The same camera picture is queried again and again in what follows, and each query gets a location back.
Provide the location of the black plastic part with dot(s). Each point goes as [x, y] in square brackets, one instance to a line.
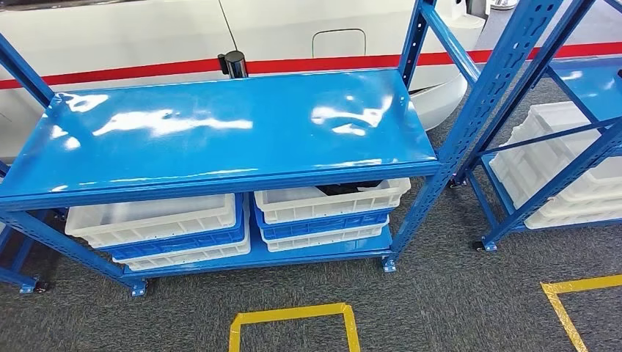
[345, 188]

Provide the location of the red barrier belt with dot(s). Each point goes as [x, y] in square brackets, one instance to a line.
[121, 73]
[316, 63]

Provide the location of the white car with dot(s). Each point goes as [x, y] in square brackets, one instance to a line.
[121, 29]

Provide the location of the black barrier post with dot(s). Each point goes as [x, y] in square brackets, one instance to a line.
[234, 65]

